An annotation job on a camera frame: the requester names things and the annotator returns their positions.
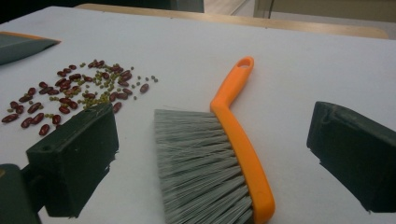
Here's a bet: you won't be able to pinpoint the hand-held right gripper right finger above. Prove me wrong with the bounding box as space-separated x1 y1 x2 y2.
305 101 396 215

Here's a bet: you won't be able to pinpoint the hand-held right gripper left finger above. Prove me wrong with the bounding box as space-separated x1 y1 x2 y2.
21 102 120 218

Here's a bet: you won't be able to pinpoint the pile of red kidney beans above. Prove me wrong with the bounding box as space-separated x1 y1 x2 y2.
1 59 150 137

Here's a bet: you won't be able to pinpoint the orange hand brush grey bristles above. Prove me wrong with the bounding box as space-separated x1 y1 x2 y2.
153 55 276 224

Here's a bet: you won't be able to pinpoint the grey dustpan orange edge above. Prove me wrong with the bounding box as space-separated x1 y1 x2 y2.
0 31 62 66

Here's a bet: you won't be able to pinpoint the white board table cover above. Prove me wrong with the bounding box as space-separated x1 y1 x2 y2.
0 6 396 224

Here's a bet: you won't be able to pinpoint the wooden table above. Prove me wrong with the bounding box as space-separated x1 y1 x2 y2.
74 3 390 40

